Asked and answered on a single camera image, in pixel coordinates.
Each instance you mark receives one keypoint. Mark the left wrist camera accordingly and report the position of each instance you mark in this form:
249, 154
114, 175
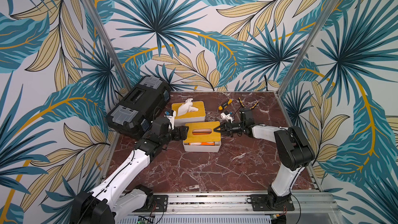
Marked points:
171, 115

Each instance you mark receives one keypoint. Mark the right aluminium corner post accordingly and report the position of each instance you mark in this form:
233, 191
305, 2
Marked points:
329, 7

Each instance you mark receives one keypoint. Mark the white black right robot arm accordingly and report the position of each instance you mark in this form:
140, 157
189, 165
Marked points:
294, 150

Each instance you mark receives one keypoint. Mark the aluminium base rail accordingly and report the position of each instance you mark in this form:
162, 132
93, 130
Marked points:
234, 203

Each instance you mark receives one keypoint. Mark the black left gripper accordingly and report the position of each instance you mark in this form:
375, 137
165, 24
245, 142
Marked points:
178, 137

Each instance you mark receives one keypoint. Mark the left aluminium corner post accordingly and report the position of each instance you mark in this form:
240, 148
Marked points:
98, 25

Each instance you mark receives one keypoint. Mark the aluminium corner post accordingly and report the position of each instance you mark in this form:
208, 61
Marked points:
329, 7
98, 25

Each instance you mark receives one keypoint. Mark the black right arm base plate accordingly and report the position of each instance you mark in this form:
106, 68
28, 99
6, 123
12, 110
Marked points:
267, 202

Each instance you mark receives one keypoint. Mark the white slotted cable duct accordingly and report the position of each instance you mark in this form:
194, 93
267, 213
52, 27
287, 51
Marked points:
198, 219

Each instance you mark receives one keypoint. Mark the yellow wooden box lid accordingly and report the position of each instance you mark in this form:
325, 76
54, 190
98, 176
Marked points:
199, 114

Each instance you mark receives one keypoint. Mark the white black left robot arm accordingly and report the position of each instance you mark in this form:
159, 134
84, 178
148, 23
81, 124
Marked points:
105, 204

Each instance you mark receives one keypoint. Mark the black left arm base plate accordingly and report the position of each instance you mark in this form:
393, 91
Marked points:
156, 203

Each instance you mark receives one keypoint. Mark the white plastic tissue box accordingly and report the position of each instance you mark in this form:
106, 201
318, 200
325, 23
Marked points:
181, 122

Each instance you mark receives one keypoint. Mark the black plastic toolbox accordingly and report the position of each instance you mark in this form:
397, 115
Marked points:
134, 114

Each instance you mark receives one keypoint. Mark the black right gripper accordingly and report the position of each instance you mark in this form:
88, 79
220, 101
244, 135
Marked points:
229, 129

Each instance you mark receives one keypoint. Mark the yellow handled screwdriver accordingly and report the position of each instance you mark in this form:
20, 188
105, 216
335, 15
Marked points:
224, 105

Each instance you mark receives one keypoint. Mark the yellow black handled pliers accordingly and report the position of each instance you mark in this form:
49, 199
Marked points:
243, 107

